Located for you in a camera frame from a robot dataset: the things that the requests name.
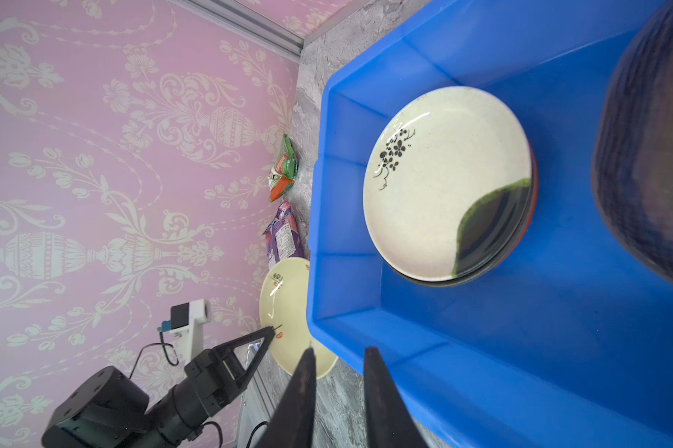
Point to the blue plastic bin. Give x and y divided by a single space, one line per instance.
569 341

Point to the cream round plate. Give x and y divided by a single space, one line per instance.
283 306

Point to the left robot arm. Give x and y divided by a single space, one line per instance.
109 410

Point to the purple snack packet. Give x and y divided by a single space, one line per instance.
282 236

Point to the brown tinted glass plate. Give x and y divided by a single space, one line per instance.
632 167

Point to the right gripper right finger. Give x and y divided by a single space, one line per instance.
388 422

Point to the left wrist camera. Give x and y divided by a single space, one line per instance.
185 326

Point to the green snack packet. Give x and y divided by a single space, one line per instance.
283 173

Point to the black round plate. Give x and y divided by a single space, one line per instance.
484 234

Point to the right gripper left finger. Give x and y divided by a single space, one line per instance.
293 420

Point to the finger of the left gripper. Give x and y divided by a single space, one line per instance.
238 360

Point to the white plate black accent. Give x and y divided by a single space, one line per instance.
435 158

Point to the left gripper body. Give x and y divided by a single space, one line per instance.
213 380

